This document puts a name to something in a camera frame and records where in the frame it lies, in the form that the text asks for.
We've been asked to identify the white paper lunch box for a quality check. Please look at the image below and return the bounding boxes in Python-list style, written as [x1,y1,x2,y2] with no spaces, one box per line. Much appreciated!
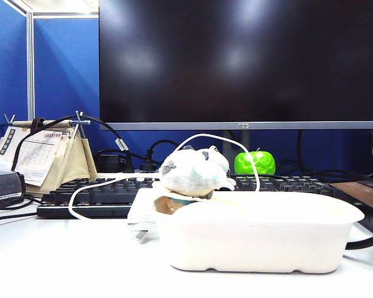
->
[154,191,366,274]

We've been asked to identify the black tissue box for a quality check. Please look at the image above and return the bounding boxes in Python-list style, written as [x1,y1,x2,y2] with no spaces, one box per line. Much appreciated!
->
[0,171,27,201]

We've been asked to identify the grey white plush toy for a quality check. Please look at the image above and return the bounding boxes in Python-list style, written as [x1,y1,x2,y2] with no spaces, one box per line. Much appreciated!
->
[158,145,237,198]

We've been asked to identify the grey monitor stand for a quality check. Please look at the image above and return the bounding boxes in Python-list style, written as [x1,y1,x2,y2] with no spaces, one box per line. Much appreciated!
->
[223,129,251,170]

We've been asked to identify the white power adapter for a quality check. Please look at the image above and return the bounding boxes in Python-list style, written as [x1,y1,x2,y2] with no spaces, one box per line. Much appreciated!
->
[126,188,161,243]

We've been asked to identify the black round adapter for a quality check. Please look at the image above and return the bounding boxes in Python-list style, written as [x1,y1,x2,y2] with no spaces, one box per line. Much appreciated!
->
[94,150,127,173]

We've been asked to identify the green apple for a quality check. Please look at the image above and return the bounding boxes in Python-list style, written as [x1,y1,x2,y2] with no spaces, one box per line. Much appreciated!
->
[234,148,277,176]

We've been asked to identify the black mechanical keyboard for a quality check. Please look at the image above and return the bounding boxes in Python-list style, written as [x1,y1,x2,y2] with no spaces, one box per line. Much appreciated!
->
[36,174,339,220]

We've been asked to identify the black AOC computer monitor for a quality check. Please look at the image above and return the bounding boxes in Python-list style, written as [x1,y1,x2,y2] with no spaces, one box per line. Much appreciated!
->
[98,0,373,130]

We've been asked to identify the canvas desk calendar stand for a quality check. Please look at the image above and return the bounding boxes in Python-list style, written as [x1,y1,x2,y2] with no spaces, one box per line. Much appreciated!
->
[0,111,99,196]

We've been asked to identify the wood-top black power strip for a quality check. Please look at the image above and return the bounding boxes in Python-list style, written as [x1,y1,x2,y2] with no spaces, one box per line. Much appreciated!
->
[329,179,373,234]

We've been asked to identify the black plug with cable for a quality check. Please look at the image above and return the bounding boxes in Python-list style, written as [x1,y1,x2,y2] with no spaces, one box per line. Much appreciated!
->
[144,139,182,172]

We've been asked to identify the black cable with white label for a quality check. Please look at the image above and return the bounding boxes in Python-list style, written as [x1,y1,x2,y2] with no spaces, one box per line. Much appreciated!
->
[11,115,134,173]

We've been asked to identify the black monitor cable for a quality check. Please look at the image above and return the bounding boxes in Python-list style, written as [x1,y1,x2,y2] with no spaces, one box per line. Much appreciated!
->
[279,129,371,184]

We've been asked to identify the aluminium partition frame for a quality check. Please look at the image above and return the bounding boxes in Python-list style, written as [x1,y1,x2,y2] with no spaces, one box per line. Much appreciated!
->
[2,0,99,122]

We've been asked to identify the thin black cable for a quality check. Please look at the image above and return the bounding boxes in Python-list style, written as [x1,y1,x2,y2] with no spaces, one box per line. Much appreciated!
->
[0,211,39,225]
[0,194,35,212]

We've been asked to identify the thick black power cable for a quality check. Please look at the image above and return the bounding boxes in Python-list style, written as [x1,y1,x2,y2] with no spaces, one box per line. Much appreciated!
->
[344,231,373,251]

